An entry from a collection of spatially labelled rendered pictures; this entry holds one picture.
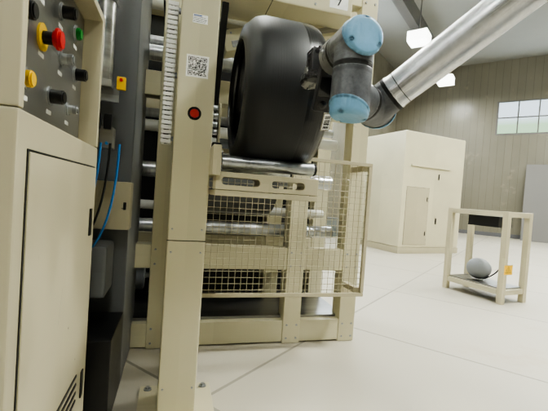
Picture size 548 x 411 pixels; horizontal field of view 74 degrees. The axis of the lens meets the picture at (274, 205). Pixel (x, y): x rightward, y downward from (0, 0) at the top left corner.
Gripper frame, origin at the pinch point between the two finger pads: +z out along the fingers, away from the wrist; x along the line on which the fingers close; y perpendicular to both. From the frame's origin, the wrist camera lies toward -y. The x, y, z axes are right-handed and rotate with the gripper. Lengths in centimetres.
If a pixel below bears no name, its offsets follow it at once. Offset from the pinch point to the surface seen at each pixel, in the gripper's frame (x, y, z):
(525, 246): -265, -64, 143
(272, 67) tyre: 10.9, 5.1, 1.2
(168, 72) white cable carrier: 42.1, 4.9, 21.6
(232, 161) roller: 19.9, -23.5, 12.9
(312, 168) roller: -8.9, -23.6, 12.9
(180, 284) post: 34, -67, 21
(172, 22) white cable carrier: 42, 22, 22
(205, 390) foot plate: 21, -113, 34
